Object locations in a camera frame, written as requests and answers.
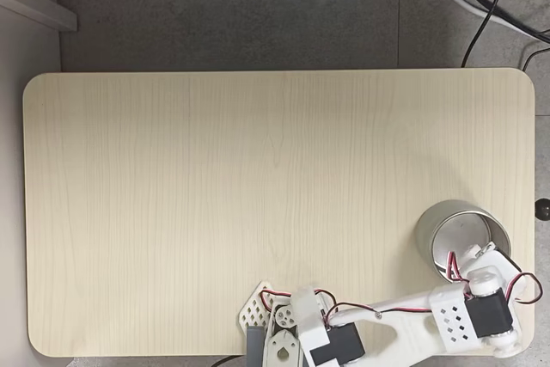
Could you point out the grey steel cup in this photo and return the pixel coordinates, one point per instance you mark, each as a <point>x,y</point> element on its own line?
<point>455,234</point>

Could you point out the white shelf board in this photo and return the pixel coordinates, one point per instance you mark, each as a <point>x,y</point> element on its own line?
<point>38,8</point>

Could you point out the grey clamp block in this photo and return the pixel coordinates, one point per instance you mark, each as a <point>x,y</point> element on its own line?
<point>255,347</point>

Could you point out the black round knob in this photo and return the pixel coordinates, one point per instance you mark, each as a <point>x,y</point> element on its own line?
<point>543,209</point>

